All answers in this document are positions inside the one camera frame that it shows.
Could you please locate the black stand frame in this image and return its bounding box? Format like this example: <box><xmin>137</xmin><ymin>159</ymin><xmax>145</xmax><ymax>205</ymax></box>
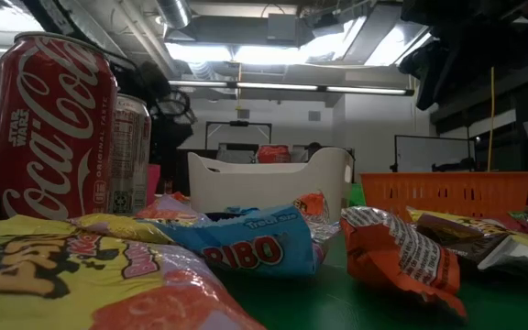
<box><xmin>204</xmin><ymin>120</ymin><xmax>273</xmax><ymax>151</ymax></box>

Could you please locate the orange plastic basket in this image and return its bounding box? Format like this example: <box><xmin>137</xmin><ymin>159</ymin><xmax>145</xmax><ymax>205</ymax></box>
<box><xmin>359</xmin><ymin>170</ymin><xmax>528</xmax><ymax>221</ymax></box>

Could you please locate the silver air duct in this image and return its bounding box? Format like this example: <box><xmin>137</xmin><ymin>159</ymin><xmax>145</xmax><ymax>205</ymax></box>
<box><xmin>155</xmin><ymin>0</ymin><xmax>193</xmax><ymax>30</ymax></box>

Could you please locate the long ceiling light fixture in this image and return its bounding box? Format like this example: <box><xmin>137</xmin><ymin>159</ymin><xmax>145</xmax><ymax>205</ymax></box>
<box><xmin>167</xmin><ymin>79</ymin><xmax>415</xmax><ymax>97</ymax></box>

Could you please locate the silver can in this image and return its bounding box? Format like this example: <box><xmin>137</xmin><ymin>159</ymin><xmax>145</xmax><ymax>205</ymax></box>
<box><xmin>107</xmin><ymin>93</ymin><xmax>153</xmax><ymax>216</ymax></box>

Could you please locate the red Coca-Cola can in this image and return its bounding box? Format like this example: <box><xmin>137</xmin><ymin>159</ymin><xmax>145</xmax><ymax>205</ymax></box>
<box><xmin>0</xmin><ymin>30</ymin><xmax>119</xmax><ymax>221</ymax></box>
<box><xmin>255</xmin><ymin>144</ymin><xmax>292</xmax><ymax>165</ymax></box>

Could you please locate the clear gummy candy pack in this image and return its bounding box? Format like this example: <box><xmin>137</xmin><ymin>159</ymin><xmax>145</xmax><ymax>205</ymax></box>
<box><xmin>309</xmin><ymin>221</ymin><xmax>344</xmax><ymax>258</ymax></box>

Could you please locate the whiteboard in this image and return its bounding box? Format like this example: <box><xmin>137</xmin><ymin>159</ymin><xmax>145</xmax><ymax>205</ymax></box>
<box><xmin>392</xmin><ymin>134</ymin><xmax>477</xmax><ymax>174</ymax></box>

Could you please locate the white plastic bin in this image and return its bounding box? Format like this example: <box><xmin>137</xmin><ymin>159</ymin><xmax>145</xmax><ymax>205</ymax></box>
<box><xmin>187</xmin><ymin>146</ymin><xmax>356</xmax><ymax>219</ymax></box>

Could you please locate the green plastic basket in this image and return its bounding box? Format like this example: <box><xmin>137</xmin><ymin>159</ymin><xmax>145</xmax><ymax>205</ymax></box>
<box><xmin>348</xmin><ymin>182</ymin><xmax>367</xmax><ymax>207</ymax></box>

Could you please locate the brown Hershey's chocolate bar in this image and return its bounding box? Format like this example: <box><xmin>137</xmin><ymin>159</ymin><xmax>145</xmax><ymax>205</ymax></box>
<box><xmin>422</xmin><ymin>224</ymin><xmax>528</xmax><ymax>288</ymax></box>

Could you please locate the blue Haribo pack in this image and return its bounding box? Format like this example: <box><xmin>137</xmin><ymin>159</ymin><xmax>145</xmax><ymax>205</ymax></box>
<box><xmin>153</xmin><ymin>204</ymin><xmax>321</xmax><ymax>279</ymax></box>

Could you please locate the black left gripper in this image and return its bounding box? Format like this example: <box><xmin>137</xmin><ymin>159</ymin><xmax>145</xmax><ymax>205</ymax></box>
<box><xmin>151</xmin><ymin>89</ymin><xmax>196</xmax><ymax>193</ymax></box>

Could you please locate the green table mat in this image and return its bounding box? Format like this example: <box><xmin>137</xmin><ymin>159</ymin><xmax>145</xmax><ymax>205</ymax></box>
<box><xmin>208</xmin><ymin>182</ymin><xmax>528</xmax><ymax>330</ymax></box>

